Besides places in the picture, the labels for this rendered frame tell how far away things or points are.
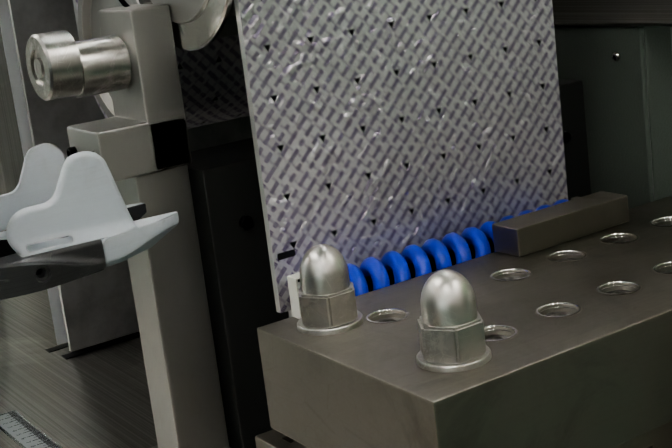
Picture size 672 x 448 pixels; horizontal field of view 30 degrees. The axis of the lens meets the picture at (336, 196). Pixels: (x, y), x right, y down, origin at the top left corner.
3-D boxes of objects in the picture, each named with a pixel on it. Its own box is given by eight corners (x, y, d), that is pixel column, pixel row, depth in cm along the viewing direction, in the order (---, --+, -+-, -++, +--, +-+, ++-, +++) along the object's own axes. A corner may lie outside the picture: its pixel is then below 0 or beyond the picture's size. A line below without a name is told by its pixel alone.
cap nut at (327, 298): (284, 326, 69) (274, 247, 68) (339, 308, 71) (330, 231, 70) (320, 340, 66) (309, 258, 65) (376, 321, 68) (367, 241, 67)
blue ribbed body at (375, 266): (306, 325, 75) (299, 269, 75) (568, 239, 86) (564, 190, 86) (338, 337, 72) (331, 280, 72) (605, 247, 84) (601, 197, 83)
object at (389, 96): (276, 311, 75) (234, 1, 71) (564, 220, 87) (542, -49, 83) (280, 313, 74) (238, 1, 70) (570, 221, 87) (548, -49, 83)
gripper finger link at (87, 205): (179, 136, 64) (-3, 171, 61) (197, 248, 65) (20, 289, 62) (162, 131, 67) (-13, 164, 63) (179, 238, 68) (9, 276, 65)
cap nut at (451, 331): (401, 360, 62) (391, 273, 61) (459, 339, 63) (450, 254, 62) (447, 378, 59) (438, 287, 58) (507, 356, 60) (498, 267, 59)
